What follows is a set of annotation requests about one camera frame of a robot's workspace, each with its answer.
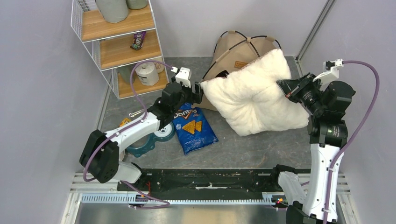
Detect black tent pole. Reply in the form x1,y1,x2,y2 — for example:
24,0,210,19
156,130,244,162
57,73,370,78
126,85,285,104
202,30,240,81
221,35,283,58

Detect black mounting base plate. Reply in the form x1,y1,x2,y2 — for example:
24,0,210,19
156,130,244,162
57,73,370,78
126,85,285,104
133,168,282,200

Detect yellow candy bag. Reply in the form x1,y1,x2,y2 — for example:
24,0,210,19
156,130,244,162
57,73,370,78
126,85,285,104
119,118,131,127

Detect aluminium corner rail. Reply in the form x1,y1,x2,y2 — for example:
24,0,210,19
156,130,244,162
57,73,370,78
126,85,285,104
296,0,336,63

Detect white fluffy pet cushion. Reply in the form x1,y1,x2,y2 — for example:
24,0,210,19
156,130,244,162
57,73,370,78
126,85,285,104
201,49,309,136

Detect green can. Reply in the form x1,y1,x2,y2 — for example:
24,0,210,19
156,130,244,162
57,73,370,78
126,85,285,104
118,66,132,84

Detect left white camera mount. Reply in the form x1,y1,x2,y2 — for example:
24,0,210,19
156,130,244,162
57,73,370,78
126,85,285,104
171,67,191,88

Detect blue Doritos chip bag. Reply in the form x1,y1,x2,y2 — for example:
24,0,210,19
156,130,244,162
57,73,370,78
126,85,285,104
172,103,219,155

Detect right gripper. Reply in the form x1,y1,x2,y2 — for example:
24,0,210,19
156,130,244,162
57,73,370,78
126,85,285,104
278,72,327,115

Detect tan pet tent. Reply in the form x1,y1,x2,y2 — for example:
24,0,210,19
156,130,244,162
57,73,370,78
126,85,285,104
195,30,283,112

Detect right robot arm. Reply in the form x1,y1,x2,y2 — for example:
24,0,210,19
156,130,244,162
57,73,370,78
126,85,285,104
269,73,355,224

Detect brown candy bag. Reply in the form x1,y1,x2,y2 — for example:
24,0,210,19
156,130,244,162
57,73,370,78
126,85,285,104
130,31,147,50

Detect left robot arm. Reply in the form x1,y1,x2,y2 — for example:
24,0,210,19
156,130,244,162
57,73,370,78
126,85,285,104
80,81,203,191

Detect grey felt basket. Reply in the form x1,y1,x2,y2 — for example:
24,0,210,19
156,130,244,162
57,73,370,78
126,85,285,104
95,0,128,23
126,0,148,10

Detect white wire wooden shelf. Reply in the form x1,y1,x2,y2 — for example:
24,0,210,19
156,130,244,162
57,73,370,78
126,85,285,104
71,0,164,99

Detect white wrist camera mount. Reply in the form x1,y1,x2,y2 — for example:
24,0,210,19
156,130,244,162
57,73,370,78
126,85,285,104
313,59,344,85

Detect white ceramic mug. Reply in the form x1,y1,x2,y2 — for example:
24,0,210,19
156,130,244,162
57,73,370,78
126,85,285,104
154,60,165,73

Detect clear plastic bottle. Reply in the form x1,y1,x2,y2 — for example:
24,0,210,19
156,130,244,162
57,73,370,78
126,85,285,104
128,108,148,118

